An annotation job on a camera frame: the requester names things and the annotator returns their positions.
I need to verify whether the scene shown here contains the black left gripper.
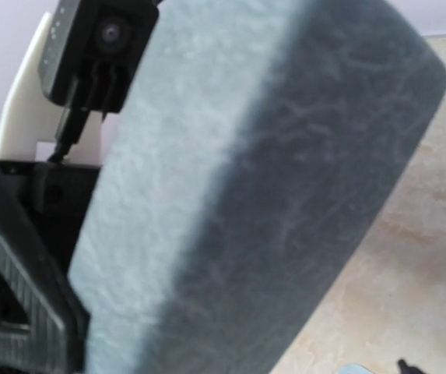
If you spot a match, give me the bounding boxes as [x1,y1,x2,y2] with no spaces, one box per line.
[0,101,103,374]

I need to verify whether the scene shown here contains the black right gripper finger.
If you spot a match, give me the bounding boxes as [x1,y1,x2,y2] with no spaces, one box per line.
[397,359,425,374]

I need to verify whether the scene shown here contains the blue-green leather glasses case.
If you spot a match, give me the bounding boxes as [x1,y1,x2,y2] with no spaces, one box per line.
[70,1,446,373]

